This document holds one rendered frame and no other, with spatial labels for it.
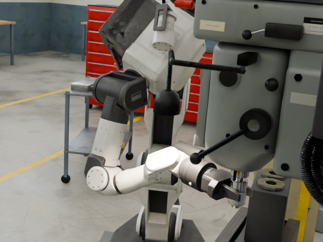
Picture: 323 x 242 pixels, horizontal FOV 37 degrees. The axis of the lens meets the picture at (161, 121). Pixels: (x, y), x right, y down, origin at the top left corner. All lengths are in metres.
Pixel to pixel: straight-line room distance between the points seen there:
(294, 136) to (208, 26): 0.31
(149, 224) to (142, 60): 0.88
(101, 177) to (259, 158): 0.55
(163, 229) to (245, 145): 1.10
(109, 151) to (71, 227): 2.20
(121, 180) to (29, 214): 2.44
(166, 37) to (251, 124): 0.48
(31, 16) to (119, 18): 10.65
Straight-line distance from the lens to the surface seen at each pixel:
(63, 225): 3.73
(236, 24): 1.11
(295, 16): 1.08
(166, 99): 1.26
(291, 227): 1.85
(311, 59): 1.09
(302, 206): 3.16
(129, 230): 2.47
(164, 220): 2.18
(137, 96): 1.54
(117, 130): 1.54
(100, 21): 6.72
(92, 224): 3.74
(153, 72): 1.55
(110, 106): 1.54
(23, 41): 12.08
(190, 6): 1.37
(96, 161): 1.54
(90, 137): 4.70
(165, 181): 2.01
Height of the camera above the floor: 1.74
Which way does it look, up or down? 15 degrees down
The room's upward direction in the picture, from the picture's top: 4 degrees clockwise
